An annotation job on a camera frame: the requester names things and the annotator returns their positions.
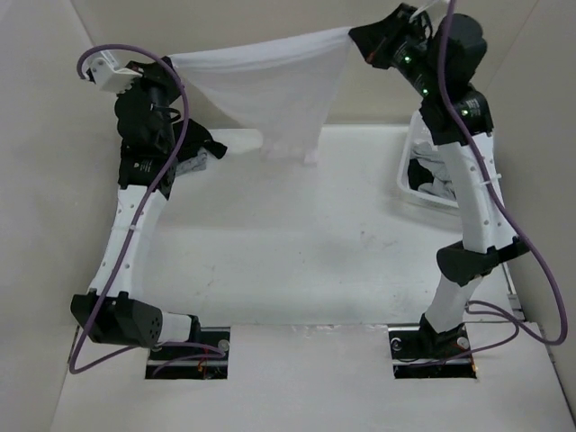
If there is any folded grey tank top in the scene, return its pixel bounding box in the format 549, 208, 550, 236
175, 148, 208, 177

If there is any crumpled grey tank top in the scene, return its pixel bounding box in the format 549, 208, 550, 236
409, 141, 456, 202

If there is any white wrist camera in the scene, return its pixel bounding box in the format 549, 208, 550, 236
85, 50, 141, 95
409, 0, 442, 21

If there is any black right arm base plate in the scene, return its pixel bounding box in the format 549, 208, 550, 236
388, 325, 476, 379

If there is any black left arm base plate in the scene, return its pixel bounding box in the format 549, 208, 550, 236
145, 327, 231, 381

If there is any folded black tank top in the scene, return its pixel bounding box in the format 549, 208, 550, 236
172, 119, 228, 164

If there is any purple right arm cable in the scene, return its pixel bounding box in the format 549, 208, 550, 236
404, 0, 569, 368

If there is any white tank top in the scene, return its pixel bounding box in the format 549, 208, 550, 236
170, 27, 352, 165

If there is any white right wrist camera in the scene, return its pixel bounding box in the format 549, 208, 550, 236
409, 0, 442, 21

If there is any white plastic laundry basket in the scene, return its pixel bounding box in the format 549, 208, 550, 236
397, 111, 458, 214

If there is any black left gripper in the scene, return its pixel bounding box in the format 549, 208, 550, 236
120, 57, 186, 149

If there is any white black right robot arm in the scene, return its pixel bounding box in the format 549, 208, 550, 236
348, 4, 527, 360

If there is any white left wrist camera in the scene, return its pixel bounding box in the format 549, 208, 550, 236
85, 50, 141, 95

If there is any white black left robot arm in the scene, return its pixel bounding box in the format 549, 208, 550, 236
70, 57, 202, 359

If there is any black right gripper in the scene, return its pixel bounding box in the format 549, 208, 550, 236
350, 3, 442, 98

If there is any crumpled black tank top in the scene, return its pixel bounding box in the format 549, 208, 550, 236
407, 158, 435, 191

